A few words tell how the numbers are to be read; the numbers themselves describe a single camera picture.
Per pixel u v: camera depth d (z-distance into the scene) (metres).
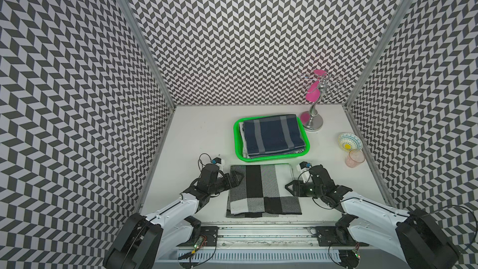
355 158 0.91
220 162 0.81
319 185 0.67
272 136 0.90
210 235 0.71
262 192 0.82
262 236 0.74
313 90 1.03
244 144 0.91
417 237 0.41
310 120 1.08
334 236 0.66
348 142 0.99
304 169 0.78
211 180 0.66
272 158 0.77
